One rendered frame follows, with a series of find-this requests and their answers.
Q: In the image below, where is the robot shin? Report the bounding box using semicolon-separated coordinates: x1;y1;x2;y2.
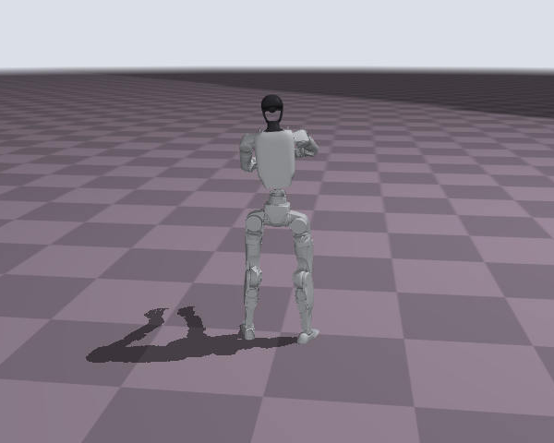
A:
295;272;314;334
244;269;259;329

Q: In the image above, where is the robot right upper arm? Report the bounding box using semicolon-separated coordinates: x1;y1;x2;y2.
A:
293;129;319;157

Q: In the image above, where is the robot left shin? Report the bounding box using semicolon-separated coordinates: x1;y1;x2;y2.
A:
244;269;259;329

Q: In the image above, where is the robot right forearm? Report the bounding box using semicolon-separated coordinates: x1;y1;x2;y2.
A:
295;148;307;159

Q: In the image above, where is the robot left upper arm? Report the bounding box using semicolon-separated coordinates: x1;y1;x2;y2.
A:
239;134;257;172

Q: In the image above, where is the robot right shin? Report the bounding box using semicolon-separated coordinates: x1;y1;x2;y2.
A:
295;272;314;334

